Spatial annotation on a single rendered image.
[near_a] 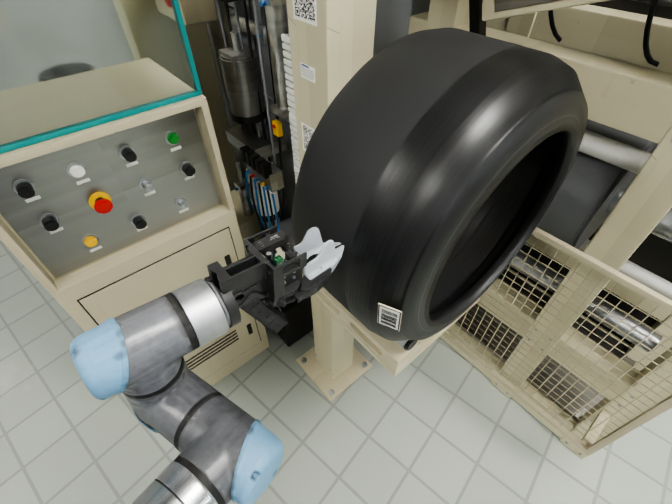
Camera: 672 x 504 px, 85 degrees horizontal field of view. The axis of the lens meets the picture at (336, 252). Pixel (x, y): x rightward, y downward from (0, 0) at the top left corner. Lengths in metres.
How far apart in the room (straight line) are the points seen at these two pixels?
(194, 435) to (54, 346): 1.95
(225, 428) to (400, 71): 0.53
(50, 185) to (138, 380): 0.73
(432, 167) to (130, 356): 0.41
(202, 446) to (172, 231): 0.87
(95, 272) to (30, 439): 1.11
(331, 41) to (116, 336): 0.62
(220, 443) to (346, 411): 1.35
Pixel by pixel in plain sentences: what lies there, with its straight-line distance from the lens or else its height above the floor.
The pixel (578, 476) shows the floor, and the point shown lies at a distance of 1.97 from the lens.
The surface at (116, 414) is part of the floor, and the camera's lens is 2.03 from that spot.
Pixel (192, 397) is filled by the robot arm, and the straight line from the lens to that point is 0.49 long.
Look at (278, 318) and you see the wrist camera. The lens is 0.55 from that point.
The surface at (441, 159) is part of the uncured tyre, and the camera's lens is 0.51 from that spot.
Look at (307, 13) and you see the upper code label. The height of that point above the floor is 1.49.
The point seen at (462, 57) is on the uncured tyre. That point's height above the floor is 1.49.
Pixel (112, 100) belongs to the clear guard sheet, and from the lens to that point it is 1.04.
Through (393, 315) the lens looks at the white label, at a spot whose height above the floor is 1.18.
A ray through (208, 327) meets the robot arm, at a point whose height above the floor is 1.31.
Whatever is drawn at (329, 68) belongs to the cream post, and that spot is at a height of 1.40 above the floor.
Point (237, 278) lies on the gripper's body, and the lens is 0.45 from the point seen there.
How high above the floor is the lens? 1.67
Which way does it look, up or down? 46 degrees down
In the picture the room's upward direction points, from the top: straight up
